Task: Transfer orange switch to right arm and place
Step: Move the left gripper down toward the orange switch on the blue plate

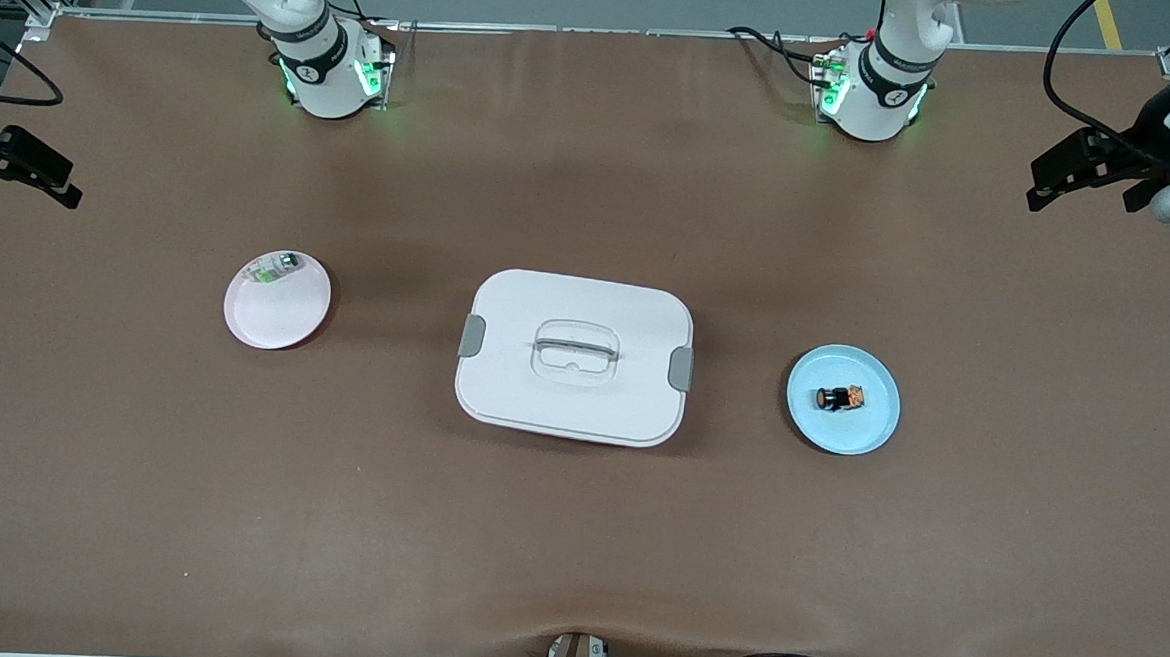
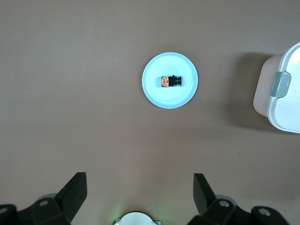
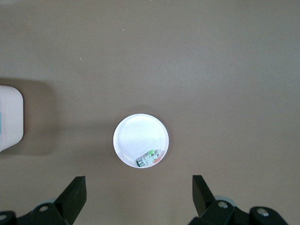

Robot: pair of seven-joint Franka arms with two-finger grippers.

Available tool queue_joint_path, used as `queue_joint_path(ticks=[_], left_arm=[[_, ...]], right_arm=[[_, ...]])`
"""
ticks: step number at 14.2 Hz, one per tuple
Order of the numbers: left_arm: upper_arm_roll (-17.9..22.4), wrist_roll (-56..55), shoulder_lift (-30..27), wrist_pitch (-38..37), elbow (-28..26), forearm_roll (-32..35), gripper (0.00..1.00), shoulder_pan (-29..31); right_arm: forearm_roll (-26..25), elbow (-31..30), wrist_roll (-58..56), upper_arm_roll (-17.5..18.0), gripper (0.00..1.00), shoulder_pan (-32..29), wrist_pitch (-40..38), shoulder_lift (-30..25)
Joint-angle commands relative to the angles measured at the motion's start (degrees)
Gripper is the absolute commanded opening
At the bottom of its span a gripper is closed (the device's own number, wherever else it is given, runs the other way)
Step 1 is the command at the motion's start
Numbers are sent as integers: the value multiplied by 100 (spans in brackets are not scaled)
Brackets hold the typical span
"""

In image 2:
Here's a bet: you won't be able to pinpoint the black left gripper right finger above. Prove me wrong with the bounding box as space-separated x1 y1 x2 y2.
187 173 289 225

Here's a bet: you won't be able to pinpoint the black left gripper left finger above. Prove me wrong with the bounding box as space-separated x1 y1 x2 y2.
0 172 88 225

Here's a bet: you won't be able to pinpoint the orange push button switch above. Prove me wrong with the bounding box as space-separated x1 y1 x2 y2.
160 74 183 89

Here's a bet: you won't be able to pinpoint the light blue round plate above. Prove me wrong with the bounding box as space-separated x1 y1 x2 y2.
142 52 199 110

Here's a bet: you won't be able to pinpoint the white lidded container grey latches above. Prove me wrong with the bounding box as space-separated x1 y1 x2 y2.
253 42 300 135

